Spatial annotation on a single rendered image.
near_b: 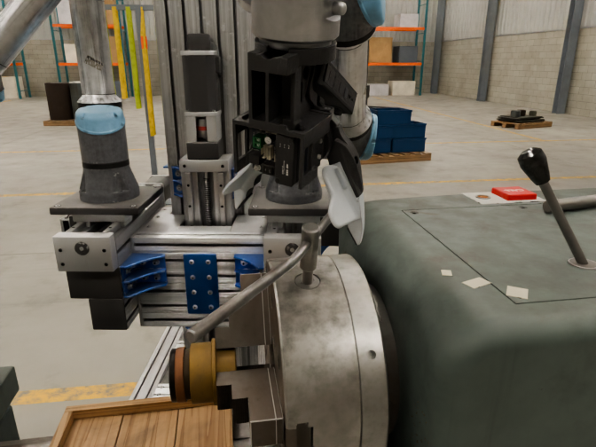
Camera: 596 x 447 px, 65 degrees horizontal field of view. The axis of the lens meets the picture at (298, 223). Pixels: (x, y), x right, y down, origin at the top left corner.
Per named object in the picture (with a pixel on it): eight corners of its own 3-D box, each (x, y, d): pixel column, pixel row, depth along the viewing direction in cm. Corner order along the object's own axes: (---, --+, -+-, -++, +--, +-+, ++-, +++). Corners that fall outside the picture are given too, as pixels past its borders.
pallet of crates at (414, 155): (407, 152, 829) (411, 105, 804) (430, 160, 756) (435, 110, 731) (342, 155, 799) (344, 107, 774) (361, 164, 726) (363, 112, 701)
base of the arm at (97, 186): (94, 188, 134) (90, 153, 131) (147, 188, 134) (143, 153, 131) (69, 203, 120) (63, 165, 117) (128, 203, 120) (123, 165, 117)
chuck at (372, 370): (326, 351, 93) (340, 215, 76) (371, 521, 67) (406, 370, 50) (309, 353, 92) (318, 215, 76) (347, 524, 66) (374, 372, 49)
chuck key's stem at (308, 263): (302, 290, 65) (306, 219, 58) (317, 295, 64) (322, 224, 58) (294, 300, 63) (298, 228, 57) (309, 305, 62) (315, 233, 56)
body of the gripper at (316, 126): (231, 177, 45) (225, 44, 38) (275, 146, 51) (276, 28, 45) (304, 197, 42) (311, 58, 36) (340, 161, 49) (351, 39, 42)
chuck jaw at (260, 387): (295, 361, 66) (310, 419, 55) (295, 391, 68) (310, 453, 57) (215, 368, 65) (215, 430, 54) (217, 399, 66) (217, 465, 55)
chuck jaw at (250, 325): (289, 341, 73) (283, 265, 76) (293, 342, 68) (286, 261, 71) (216, 348, 71) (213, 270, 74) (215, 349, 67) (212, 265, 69)
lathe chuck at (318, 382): (309, 353, 92) (318, 215, 76) (347, 524, 66) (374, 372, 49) (262, 356, 91) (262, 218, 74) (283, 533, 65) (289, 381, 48)
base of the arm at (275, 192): (268, 189, 134) (267, 154, 130) (321, 189, 133) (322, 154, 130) (263, 204, 119) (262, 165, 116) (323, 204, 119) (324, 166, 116)
